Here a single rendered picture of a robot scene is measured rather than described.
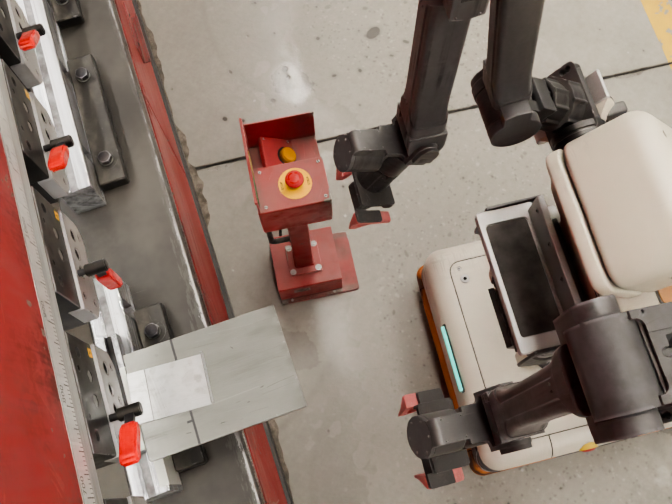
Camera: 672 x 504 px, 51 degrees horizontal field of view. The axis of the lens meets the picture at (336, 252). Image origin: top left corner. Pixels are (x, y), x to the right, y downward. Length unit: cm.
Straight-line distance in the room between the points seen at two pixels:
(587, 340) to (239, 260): 180
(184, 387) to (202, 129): 144
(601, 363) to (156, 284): 97
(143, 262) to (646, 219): 90
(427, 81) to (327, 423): 143
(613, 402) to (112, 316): 91
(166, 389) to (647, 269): 75
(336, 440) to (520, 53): 148
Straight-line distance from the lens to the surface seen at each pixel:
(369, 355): 220
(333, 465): 217
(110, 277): 105
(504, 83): 99
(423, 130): 102
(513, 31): 89
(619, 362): 59
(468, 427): 97
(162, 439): 120
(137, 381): 122
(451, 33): 85
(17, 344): 76
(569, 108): 113
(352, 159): 106
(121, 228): 144
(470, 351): 195
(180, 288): 137
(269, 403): 118
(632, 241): 93
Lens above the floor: 217
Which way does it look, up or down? 72 degrees down
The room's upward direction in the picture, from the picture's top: 2 degrees counter-clockwise
